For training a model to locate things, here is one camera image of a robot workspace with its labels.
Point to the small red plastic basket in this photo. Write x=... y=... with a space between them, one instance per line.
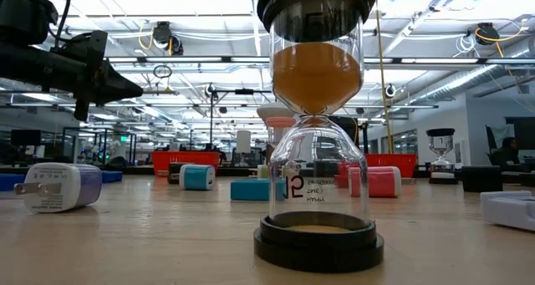
x=184 y=157
x=393 y=161

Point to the person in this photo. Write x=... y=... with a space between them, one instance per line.
x=507 y=149

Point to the black monitor screen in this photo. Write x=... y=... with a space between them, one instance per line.
x=524 y=132
x=25 y=137

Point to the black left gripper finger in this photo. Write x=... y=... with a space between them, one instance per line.
x=119 y=96
x=117 y=78

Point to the black wall charger cube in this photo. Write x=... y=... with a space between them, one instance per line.
x=480 y=178

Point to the white cylindrical background lamp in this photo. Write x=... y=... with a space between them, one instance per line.
x=243 y=141

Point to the black capped white sand hourglass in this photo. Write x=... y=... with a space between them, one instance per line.
x=441 y=132

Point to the black camera stand pole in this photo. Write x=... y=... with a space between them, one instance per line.
x=211 y=122

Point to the pink white wall charger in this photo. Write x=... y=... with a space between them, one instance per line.
x=380 y=182

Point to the round black white ceiling camera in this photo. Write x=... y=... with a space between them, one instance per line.
x=390 y=90
x=209 y=90

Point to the black silver wall charger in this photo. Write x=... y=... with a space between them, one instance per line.
x=173 y=174

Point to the large orange sand hourglass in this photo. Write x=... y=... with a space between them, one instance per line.
x=317 y=251

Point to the white small digital clock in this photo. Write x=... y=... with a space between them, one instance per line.
x=510 y=212

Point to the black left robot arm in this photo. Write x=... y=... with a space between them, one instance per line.
x=25 y=21

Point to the teal white wall charger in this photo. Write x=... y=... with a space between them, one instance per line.
x=196 y=178

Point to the black aluminium table frame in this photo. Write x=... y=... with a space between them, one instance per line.
x=138 y=170

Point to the teal rectangular eraser block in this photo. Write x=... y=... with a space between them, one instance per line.
x=251 y=189

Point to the purple white wall charger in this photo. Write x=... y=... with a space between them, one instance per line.
x=62 y=189

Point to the blue rectangular eraser block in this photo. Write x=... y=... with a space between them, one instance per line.
x=112 y=176
x=10 y=182

